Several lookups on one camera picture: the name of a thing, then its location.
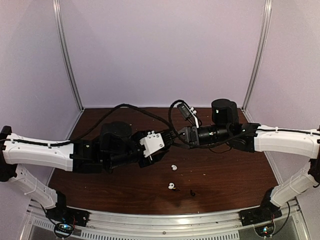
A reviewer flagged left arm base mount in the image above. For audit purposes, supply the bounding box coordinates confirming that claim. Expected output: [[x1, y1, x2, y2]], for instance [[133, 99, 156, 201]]
[[46, 206, 90, 227]]

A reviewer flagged right aluminium frame post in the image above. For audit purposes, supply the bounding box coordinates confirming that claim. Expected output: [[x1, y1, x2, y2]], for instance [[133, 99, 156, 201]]
[[242, 0, 273, 112]]

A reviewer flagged circuit board with leds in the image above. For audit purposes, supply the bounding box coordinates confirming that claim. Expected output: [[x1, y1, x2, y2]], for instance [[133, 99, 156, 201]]
[[53, 222, 74, 239], [254, 224, 275, 238]]

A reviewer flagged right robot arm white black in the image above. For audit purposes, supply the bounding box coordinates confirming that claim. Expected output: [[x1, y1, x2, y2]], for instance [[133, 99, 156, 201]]
[[178, 98, 320, 221]]

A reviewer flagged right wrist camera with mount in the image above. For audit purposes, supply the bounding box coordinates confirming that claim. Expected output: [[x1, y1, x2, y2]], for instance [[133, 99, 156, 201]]
[[177, 102, 202, 128]]

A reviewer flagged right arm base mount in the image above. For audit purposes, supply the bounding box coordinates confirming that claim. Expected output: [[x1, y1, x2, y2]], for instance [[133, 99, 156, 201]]
[[239, 207, 282, 227]]

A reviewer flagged black earbud right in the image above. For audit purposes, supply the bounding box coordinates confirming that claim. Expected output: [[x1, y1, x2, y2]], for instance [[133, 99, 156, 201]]
[[190, 189, 196, 197]]

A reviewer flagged right black braided cable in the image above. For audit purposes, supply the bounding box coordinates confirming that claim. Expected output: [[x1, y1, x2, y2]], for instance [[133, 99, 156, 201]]
[[168, 99, 251, 150]]

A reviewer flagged right circuit board with leds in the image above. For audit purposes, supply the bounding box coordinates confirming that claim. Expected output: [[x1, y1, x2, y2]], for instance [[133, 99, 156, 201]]
[[254, 224, 275, 238]]

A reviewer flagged left black braided cable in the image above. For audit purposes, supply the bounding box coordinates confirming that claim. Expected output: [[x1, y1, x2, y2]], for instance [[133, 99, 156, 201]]
[[14, 103, 181, 148]]

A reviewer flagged left aluminium frame post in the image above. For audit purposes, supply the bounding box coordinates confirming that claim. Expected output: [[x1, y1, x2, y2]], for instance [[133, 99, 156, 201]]
[[52, 0, 84, 112]]

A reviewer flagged white earbud lower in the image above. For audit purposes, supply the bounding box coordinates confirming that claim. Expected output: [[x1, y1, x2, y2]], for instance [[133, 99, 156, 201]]
[[168, 182, 175, 190]]

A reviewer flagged black braided cable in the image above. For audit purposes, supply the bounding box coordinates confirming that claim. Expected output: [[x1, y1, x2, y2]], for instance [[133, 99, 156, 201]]
[[14, 103, 181, 148], [168, 99, 251, 150]]

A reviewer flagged aluminium frame post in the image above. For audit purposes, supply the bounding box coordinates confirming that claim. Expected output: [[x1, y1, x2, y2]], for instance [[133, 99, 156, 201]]
[[52, 0, 84, 112], [242, 0, 273, 112]]

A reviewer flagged white earbud upper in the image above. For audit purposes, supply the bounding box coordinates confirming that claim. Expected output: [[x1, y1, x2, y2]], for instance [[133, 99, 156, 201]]
[[171, 164, 178, 171]]

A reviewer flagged white earbud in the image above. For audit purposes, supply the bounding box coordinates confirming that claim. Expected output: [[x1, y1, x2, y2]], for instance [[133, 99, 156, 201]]
[[171, 164, 178, 171], [168, 182, 175, 190]]

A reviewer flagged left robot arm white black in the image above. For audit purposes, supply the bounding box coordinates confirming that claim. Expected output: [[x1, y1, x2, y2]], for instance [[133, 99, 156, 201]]
[[0, 121, 170, 222]]

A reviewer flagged left circuit board with leds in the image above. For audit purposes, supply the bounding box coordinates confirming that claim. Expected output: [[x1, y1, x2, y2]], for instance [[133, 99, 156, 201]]
[[53, 222, 74, 239]]

